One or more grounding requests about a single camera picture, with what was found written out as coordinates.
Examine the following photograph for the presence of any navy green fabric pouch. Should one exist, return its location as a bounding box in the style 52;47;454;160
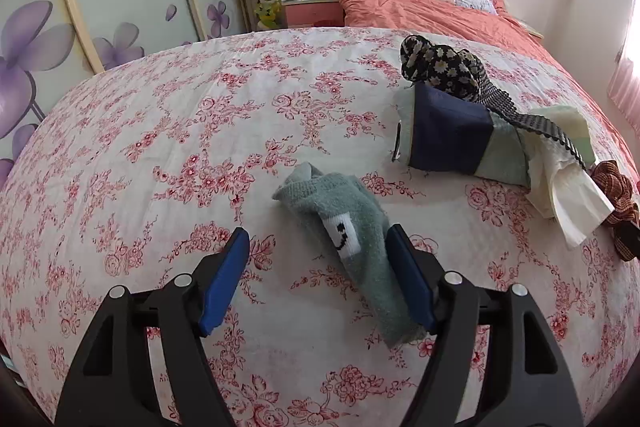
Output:
392;83;529;187

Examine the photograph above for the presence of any brown plaid scrunchie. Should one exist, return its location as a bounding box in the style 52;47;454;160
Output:
591;160;639;261

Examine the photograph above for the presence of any floral pink tablecloth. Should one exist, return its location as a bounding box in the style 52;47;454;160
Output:
1;28;639;426

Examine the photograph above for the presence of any coral pink bed duvet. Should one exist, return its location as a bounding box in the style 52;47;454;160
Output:
340;0;639;183

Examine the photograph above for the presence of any green plush toy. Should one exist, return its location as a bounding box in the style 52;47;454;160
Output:
254;0;281;30

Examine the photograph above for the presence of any pink window curtain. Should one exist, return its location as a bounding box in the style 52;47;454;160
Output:
608;0;640;133

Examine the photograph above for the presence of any green smiley sock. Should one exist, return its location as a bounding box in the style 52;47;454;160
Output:
272;162;425;349

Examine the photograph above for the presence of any pink white nightstand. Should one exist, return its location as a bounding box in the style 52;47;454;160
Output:
282;0;344;28

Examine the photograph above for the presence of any black daisy print cloth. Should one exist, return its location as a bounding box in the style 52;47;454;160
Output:
400;35;588;169

